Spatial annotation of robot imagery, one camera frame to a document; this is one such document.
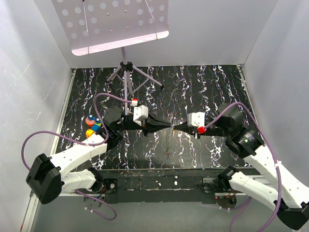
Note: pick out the white perforated music stand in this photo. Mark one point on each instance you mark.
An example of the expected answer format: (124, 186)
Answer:
(93, 26)

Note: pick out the orange blue toy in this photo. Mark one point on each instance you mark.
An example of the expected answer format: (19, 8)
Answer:
(91, 120)

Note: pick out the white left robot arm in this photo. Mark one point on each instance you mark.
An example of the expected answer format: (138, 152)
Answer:
(50, 176)

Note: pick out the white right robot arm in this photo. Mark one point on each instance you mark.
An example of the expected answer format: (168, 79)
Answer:
(285, 195)

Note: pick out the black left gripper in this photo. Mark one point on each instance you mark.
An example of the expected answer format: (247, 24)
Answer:
(152, 125)

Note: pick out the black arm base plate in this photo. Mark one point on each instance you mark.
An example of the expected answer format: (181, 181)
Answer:
(163, 185)

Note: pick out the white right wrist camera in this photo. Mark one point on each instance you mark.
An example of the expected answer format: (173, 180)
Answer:
(197, 120)

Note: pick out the yellow blue toy block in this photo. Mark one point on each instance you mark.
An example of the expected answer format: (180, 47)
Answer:
(93, 129)

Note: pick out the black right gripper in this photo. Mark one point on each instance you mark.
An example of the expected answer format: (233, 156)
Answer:
(184, 127)

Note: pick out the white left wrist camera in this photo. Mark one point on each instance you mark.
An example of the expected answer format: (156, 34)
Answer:
(140, 112)

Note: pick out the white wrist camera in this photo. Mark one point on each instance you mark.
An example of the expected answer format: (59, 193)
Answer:
(140, 112)
(197, 120)

